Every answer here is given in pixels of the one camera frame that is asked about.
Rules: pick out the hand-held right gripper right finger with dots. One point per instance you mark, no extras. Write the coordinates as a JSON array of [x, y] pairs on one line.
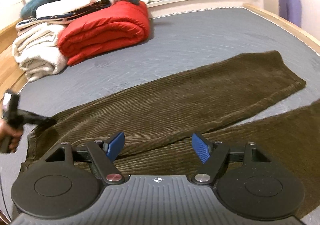
[[201, 147]]

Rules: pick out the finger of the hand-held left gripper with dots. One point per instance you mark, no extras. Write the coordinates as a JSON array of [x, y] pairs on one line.
[[37, 118]]

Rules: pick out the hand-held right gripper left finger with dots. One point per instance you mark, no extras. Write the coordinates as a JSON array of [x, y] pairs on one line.
[[116, 143]]

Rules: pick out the person's left hand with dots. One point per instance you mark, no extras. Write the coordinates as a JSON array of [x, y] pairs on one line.
[[11, 137]]

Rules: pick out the white folded fleece blanket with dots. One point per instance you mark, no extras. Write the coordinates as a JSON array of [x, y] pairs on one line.
[[42, 64]]

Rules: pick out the cream folded blanket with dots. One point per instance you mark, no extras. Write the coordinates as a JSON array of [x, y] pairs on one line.
[[32, 34]]

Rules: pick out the navy star-print folded blanket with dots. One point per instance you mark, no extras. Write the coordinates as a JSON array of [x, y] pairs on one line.
[[67, 14]]

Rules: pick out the grey quilted mattress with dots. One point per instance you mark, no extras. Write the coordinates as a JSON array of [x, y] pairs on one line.
[[200, 40]]

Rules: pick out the red folded duvet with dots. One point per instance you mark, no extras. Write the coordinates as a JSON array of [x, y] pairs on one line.
[[105, 30]]

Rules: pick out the white pillow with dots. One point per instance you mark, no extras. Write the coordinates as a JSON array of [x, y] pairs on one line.
[[75, 2]]

